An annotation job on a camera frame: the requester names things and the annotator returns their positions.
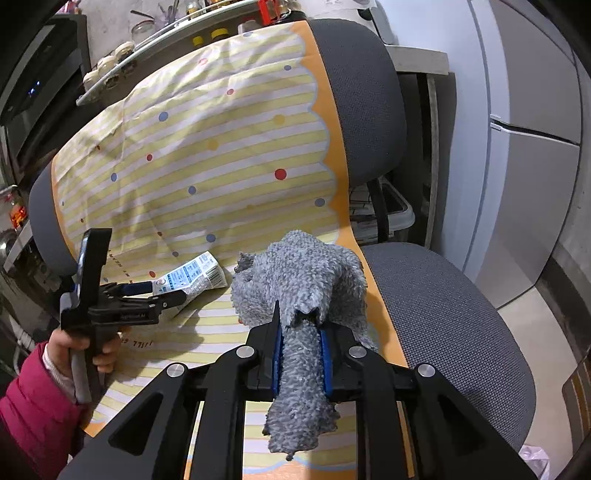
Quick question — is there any black range hood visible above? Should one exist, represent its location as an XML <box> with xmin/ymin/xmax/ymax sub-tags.
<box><xmin>1</xmin><ymin>14</ymin><xmax>91</xmax><ymax>125</ymax></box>

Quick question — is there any grey refrigerator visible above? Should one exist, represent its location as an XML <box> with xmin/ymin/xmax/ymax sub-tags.
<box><xmin>383</xmin><ymin>1</ymin><xmax>582</xmax><ymax>307</ymax></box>

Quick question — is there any left hand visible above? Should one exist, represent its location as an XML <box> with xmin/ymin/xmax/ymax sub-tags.
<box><xmin>43</xmin><ymin>326</ymin><xmax>130</xmax><ymax>378</ymax></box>

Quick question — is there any white blue paper wrapper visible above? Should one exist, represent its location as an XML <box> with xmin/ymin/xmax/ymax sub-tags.
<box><xmin>152</xmin><ymin>251</ymin><xmax>228</xmax><ymax>312</ymax></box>

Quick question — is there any grey office chair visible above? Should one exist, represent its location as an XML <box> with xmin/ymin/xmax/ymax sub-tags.
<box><xmin>27</xmin><ymin>18</ymin><xmax>539</xmax><ymax>453</ymax></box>

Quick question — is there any curved metal kitchen shelf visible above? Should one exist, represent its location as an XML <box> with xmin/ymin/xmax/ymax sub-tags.
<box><xmin>76</xmin><ymin>0</ymin><xmax>284</xmax><ymax>107</ymax></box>

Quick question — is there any clear plastic storage box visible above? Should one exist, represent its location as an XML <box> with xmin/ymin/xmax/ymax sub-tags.
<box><xmin>349</xmin><ymin>176</ymin><xmax>416</xmax><ymax>245</ymax></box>

